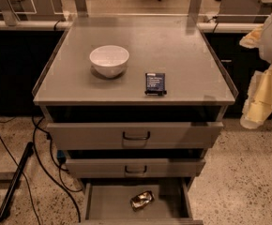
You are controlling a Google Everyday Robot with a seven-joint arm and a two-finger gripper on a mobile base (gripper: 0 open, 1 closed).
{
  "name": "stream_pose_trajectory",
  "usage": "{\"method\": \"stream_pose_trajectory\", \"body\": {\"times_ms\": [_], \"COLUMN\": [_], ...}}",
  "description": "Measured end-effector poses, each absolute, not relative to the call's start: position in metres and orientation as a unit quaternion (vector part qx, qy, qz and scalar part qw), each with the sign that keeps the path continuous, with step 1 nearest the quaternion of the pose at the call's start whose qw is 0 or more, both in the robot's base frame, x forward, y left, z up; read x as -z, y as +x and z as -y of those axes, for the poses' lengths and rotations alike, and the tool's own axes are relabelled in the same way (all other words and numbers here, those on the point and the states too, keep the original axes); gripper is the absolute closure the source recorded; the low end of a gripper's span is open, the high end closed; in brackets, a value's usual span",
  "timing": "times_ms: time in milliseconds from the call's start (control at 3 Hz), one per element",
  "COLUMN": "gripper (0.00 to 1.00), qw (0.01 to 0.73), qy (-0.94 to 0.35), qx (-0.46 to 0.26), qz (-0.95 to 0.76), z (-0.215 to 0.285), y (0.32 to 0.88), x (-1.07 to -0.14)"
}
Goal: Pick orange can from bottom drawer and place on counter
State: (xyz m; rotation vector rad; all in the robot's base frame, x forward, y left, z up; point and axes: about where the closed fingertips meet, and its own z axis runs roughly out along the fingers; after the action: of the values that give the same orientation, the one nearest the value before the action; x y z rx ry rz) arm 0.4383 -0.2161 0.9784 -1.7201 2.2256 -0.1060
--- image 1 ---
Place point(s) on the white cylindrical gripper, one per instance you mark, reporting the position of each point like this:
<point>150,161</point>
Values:
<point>260,88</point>

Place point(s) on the black bar on floor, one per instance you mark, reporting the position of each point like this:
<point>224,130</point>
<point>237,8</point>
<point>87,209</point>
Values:
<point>4,209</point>

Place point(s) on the dark blue card box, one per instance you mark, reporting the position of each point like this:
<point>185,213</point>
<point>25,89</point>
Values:
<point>155,84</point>

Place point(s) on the grey drawer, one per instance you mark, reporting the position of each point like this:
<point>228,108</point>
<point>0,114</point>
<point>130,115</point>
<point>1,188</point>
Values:
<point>135,167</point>
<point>113,136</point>
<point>108,203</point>

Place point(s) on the grey bottom drawer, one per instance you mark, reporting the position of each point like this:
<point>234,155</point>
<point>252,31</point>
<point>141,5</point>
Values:
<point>108,203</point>

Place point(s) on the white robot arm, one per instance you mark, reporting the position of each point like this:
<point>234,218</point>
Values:
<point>265,53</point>

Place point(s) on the grey middle drawer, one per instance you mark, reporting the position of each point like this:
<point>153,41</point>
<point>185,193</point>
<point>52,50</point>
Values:
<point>135,167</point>

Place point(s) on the white ceramic bowl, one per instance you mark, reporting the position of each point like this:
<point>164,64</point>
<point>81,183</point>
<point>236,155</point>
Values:
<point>109,61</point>

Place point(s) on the shiny orange can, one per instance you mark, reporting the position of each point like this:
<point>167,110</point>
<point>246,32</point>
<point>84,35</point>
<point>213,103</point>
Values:
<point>141,200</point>

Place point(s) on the grey drawer cabinet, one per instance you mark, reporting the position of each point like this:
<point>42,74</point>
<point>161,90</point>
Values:
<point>199,89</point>

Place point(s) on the grey top drawer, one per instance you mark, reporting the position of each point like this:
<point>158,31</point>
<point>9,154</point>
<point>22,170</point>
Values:
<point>113,136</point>

